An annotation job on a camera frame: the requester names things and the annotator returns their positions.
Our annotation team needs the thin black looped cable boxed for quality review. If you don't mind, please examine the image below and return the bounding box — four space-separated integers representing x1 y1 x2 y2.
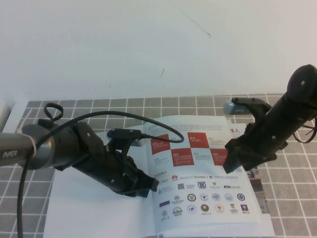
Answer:
44 102 64 124

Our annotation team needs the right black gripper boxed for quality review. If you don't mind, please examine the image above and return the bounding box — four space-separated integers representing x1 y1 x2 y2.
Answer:
223 105 305 174

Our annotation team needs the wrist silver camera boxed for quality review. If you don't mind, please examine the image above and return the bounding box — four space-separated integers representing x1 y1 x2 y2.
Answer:
106 128 147 147
222 97 272 124

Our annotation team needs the thick black camera cable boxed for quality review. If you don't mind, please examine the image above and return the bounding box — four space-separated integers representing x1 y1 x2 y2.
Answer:
16 111 185 238

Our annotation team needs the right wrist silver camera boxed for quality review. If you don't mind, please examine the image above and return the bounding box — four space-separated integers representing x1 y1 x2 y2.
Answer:
222 97 272 124

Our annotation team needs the grey checked tablecloth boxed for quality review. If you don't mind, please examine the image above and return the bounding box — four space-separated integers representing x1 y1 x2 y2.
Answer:
0 93 317 238

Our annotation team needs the white printed book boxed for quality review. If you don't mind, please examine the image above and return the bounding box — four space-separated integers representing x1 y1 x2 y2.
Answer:
43 115 275 238

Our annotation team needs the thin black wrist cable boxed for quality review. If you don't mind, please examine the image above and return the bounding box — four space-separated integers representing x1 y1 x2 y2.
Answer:
293 115 317 144

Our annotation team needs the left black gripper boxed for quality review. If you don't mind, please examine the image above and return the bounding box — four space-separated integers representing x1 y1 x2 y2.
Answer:
74 146 160 199

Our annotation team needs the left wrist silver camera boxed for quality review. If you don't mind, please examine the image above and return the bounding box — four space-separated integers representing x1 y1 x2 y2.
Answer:
106 128 147 147

